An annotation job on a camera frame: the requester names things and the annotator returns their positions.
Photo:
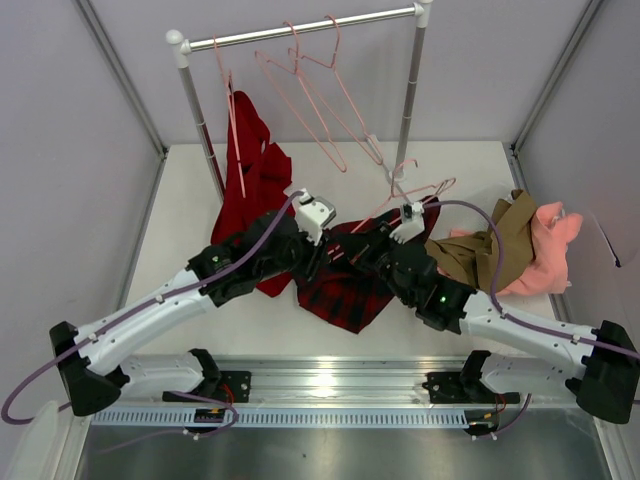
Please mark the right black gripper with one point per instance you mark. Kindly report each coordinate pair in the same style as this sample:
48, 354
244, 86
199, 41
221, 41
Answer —
378, 245

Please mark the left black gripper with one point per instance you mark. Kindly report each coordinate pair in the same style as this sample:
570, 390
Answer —
316, 256

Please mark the red plaid skirt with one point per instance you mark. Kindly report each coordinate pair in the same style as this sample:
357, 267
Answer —
340, 294

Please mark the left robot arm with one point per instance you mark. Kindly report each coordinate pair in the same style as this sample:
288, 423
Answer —
98, 365

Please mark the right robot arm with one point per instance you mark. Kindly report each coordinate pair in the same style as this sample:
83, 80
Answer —
598, 366

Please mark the pink hanger holding dress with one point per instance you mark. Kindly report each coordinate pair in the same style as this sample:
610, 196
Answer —
226, 77

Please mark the brown garment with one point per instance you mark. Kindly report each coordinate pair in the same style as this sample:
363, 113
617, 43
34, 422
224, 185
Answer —
476, 258

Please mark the red dress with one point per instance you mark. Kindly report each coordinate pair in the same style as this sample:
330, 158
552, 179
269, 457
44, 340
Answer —
258, 172

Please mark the pink garment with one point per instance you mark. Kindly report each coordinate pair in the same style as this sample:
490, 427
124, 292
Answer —
552, 230

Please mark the white clothes rack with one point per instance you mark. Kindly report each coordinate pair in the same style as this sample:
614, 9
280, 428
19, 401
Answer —
182, 48

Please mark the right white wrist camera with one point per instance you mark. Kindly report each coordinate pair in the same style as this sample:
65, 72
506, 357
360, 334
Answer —
410, 227

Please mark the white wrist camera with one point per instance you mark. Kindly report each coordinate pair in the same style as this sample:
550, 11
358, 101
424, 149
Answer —
312, 215
410, 227

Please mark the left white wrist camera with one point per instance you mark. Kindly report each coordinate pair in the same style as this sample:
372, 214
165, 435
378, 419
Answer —
312, 215

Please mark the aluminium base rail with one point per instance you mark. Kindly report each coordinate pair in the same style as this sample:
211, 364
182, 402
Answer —
322, 381

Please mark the white slotted cable duct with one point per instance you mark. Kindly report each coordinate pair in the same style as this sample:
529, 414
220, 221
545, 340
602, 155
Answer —
262, 417

